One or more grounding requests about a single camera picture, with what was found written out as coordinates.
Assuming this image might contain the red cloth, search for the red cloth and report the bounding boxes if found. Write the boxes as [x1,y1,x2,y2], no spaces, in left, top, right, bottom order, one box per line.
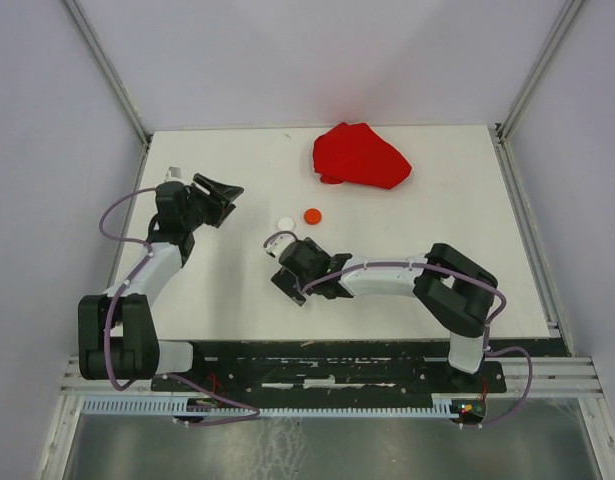
[312,122,412,190]

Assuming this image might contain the aluminium frame post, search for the aluminium frame post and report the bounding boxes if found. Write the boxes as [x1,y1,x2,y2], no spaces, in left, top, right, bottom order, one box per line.
[496,0,588,143]
[60,0,151,145]

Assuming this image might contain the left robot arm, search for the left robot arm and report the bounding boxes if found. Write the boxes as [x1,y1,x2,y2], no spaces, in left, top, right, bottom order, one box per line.
[77,174,245,391]

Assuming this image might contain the orange earbud charging case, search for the orange earbud charging case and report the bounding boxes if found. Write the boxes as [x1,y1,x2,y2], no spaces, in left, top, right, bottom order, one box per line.
[303,208,322,225]

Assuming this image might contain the right aluminium frame post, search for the right aluminium frame post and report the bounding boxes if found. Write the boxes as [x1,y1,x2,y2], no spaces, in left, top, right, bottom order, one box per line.
[496,0,588,143]

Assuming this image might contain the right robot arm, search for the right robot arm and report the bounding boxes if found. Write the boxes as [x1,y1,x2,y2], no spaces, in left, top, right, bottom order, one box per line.
[263,230,506,391]

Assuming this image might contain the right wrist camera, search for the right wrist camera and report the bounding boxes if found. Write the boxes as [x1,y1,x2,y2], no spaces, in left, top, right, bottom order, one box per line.
[265,234,296,258]

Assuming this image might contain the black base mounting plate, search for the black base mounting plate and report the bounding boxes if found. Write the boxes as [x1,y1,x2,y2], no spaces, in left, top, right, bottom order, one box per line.
[151,341,506,407]

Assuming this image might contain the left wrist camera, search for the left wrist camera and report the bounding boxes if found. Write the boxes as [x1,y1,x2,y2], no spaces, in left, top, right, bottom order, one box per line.
[165,166,182,182]

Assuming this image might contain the white earbud charging case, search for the white earbud charging case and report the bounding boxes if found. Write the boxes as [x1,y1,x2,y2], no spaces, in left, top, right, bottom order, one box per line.
[276,216,296,232]

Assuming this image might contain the aluminium frame rail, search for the aluminium frame rail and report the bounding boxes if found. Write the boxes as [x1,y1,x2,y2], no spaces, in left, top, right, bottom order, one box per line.
[60,357,603,398]

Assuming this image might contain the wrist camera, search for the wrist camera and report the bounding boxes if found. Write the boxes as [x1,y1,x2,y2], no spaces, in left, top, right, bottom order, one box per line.
[165,166,182,182]
[265,234,296,258]

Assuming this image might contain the white cable duct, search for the white cable duct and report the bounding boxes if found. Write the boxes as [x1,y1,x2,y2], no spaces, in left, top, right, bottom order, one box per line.
[79,392,463,417]

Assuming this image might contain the left aluminium frame post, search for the left aluminium frame post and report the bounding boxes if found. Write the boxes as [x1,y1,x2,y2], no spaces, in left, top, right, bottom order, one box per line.
[60,0,151,145]

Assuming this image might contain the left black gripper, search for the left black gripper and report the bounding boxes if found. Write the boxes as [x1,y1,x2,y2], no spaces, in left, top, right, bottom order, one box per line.
[182,173,244,230]

